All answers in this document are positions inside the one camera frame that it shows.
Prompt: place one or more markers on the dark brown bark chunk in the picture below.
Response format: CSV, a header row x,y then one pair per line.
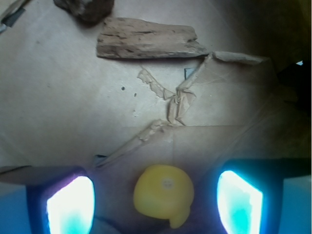
x,y
87,10

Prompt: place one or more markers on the brown paper bag tray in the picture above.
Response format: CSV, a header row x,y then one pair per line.
x,y
62,105

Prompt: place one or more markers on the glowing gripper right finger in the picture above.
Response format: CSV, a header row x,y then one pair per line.
x,y
249,196

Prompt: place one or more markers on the yellow rubber duck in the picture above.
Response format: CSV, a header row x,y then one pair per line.
x,y
164,192

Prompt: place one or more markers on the light brown wood piece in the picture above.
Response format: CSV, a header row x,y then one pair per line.
x,y
127,38

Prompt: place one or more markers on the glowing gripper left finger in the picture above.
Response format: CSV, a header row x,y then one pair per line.
x,y
61,200

